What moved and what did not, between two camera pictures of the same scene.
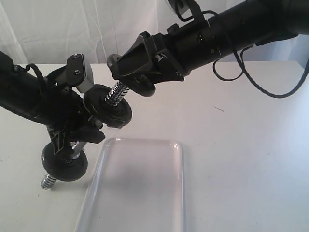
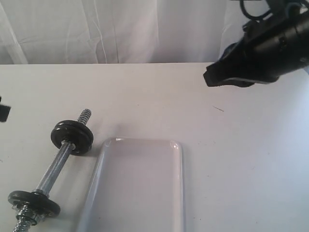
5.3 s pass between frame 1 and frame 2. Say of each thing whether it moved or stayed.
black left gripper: moved
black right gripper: moved
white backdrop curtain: stayed
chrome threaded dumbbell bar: moved
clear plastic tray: stayed
